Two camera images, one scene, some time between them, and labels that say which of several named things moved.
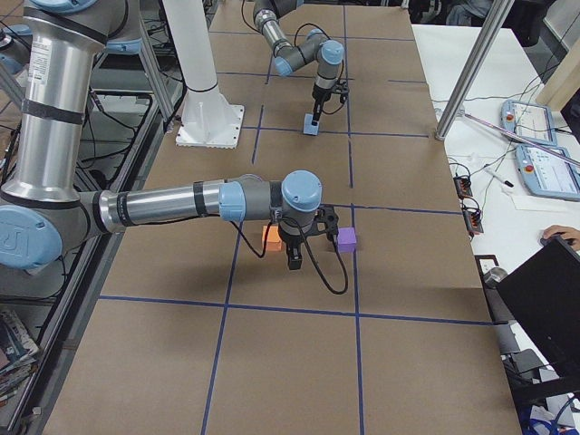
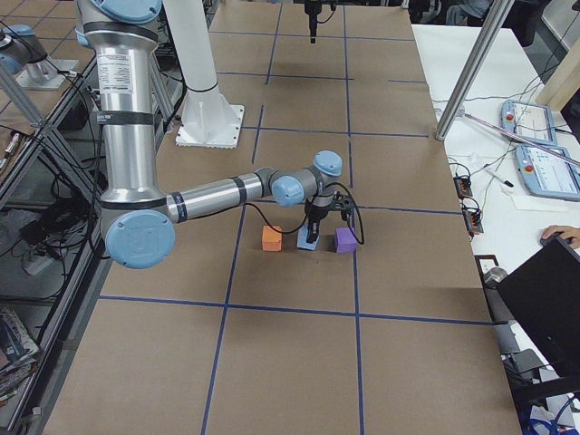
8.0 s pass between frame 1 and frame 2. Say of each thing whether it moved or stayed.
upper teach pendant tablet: stayed
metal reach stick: stayed
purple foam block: stayed
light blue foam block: moved
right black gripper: moved
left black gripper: moved
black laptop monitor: stayed
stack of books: stayed
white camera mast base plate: stayed
